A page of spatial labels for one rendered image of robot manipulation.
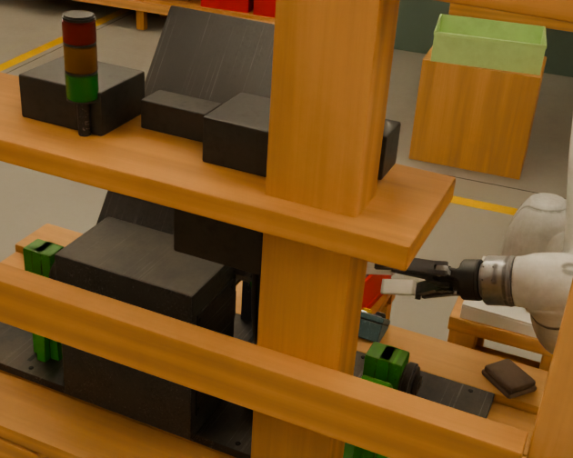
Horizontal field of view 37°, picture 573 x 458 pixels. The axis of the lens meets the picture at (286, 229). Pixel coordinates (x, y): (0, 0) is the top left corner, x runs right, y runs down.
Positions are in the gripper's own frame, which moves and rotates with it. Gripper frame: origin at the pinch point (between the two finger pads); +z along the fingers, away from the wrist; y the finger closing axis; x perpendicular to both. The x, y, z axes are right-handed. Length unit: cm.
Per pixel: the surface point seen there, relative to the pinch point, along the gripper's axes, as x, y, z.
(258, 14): -322, -356, 271
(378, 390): 25.8, 26.6, -13.2
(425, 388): 14.5, -34.6, -0.8
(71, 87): -11, 59, 31
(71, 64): -13, 61, 29
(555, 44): -332, -454, 60
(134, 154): -3, 51, 22
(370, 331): 2.0, -37.2, 14.6
